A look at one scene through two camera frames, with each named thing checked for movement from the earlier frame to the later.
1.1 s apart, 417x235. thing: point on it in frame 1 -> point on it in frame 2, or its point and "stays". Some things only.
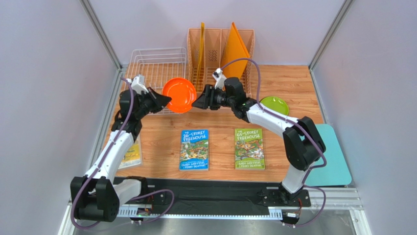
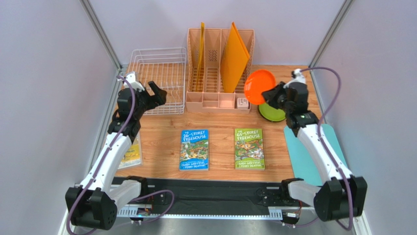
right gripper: [210, 99] -> [278, 97]
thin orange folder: [200, 57] stays
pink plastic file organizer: [205, 49] stays
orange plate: [183, 92] -> [257, 82]
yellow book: [133, 156] stays
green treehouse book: [249, 153] stays
